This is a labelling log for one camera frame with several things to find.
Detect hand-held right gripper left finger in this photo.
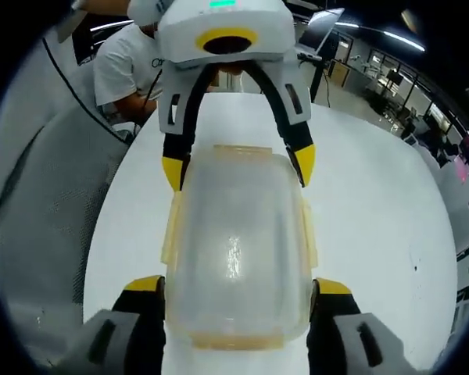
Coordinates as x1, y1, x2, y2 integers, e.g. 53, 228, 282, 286
84, 274, 167, 375

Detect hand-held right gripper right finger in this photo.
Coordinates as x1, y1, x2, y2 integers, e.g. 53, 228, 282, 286
306, 277, 387, 375

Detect clear plastic food container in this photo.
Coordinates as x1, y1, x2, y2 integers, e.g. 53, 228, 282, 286
159, 143, 320, 351

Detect black laptop stand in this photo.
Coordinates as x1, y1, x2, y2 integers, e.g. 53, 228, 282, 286
296, 52, 328, 105

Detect open laptop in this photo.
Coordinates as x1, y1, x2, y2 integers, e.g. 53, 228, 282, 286
299, 7, 345, 55

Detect grey mesh office chair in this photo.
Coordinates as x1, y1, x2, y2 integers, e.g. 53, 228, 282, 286
0, 105, 141, 364

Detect long ceiling light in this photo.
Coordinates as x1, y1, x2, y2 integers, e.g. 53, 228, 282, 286
371, 29, 428, 52

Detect pink lit screen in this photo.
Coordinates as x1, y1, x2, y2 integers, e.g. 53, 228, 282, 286
451, 134, 469, 184

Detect black cable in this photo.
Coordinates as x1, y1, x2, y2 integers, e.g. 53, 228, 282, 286
41, 36, 133, 148

